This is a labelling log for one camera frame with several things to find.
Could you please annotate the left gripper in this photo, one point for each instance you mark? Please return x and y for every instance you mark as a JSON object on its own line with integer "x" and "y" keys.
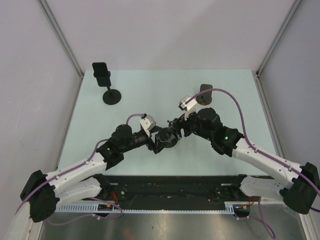
{"x": 150, "y": 144}

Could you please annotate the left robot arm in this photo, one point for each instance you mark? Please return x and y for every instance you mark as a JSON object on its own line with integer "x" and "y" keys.
{"x": 45, "y": 192}

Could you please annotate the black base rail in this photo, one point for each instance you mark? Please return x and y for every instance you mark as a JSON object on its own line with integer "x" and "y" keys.
{"x": 173, "y": 192}

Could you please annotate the aluminium frame post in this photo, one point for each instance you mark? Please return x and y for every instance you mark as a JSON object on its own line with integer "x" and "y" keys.
{"x": 279, "y": 35}
{"x": 53, "y": 22}

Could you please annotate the black phone stand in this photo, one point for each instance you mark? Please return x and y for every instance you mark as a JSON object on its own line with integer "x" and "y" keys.
{"x": 172, "y": 140}
{"x": 111, "y": 96}

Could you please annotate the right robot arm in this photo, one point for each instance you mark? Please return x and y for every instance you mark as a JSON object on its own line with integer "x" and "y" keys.
{"x": 295, "y": 184}

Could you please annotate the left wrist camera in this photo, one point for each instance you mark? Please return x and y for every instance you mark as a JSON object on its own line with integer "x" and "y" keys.
{"x": 147, "y": 123}

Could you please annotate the right aluminium frame post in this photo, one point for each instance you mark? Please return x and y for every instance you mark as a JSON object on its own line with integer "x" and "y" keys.
{"x": 279, "y": 35}

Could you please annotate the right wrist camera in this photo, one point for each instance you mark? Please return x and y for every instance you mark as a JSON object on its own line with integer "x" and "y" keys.
{"x": 188, "y": 106}

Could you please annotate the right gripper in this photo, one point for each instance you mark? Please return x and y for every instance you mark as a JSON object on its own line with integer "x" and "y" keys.
{"x": 178, "y": 123}

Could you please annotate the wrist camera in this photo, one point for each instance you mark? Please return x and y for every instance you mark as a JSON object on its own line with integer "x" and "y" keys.
{"x": 188, "y": 106}
{"x": 147, "y": 123}

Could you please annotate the brown-based phone stand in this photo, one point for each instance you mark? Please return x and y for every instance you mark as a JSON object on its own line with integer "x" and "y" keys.
{"x": 206, "y": 98}

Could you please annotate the left aluminium frame post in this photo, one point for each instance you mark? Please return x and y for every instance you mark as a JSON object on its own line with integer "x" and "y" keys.
{"x": 53, "y": 22}

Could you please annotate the white cable duct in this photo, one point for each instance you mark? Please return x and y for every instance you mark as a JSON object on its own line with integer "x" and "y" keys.
{"x": 95, "y": 207}

